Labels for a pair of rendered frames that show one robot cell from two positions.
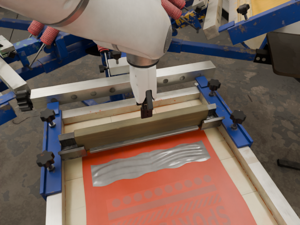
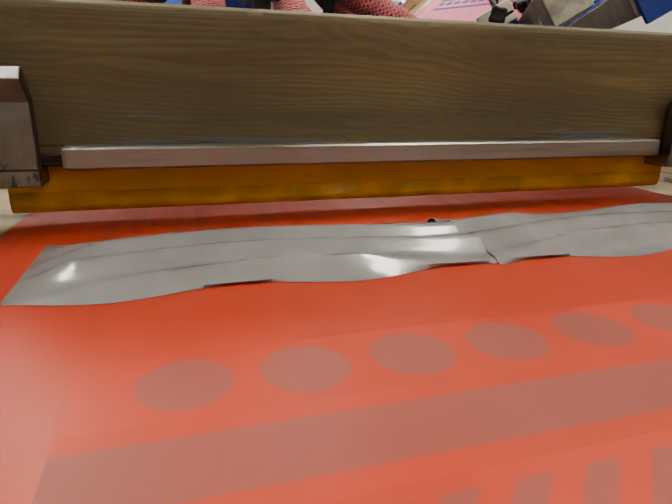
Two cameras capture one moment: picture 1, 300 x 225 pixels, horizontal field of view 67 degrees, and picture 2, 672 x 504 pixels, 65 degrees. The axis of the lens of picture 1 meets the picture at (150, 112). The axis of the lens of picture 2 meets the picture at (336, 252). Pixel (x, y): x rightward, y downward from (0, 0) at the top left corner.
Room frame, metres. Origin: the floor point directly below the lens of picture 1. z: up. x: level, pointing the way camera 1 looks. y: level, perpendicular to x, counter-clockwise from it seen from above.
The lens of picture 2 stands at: (0.13, 0.06, 1.02)
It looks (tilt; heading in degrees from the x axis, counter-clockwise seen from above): 17 degrees down; 359
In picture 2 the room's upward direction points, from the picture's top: 1 degrees clockwise
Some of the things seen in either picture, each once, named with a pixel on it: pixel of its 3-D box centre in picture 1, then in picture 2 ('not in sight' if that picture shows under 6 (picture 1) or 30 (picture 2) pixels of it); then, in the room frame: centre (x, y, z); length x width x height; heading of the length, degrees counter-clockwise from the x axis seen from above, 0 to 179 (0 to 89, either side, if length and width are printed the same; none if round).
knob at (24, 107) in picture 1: (29, 100); not in sight; (0.58, 0.42, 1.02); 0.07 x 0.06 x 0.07; 15
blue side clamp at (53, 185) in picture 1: (55, 150); not in sight; (0.39, 0.29, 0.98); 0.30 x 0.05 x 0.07; 15
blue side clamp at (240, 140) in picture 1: (219, 115); not in sight; (0.54, -0.25, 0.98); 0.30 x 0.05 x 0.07; 15
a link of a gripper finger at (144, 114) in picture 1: (147, 111); not in sight; (0.41, 0.01, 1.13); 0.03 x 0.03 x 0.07; 15
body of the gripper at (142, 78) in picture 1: (143, 73); not in sight; (0.45, 0.02, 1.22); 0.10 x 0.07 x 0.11; 15
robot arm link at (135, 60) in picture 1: (142, 49); not in sight; (0.45, 0.02, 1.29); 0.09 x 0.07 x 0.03; 15
